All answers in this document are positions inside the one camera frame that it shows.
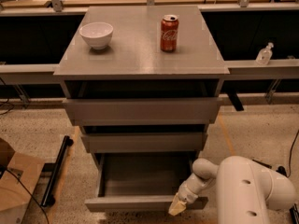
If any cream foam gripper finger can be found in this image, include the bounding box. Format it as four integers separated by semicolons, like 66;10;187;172
168;193;187;216

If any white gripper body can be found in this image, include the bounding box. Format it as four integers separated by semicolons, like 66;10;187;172
178;181;200;203

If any grey bottom drawer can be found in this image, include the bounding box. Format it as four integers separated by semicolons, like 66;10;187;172
85;152;194;212

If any grey drawer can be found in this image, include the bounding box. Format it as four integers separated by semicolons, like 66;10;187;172
85;152;194;212
64;98;221;126
81;132;207;153

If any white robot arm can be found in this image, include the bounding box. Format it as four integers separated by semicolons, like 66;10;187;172
168;156;297;224

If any grey middle drawer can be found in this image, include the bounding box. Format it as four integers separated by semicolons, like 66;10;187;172
81;132;207;153

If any grey top drawer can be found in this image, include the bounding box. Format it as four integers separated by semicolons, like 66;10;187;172
64;98;221;126

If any grey drawer cabinet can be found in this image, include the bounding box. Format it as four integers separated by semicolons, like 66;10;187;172
54;6;229;162

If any small black device on floor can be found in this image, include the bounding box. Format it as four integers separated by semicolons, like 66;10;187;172
253;160;272;169

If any black bar stand left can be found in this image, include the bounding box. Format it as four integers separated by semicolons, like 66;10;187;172
41;135;74;207

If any clear sanitizer bottle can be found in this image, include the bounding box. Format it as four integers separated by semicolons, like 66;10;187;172
255;42;274;65

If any brown cardboard box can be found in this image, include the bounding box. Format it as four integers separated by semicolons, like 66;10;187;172
0;138;45;224

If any red cola can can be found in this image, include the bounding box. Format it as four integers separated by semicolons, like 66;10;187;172
160;14;178;52

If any white ceramic bowl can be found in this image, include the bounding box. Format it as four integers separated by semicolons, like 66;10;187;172
79;22;114;49

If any black cable right floor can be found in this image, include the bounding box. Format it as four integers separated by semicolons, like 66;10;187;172
287;128;299;177

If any black cable on box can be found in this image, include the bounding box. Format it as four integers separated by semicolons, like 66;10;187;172
0;164;50;224

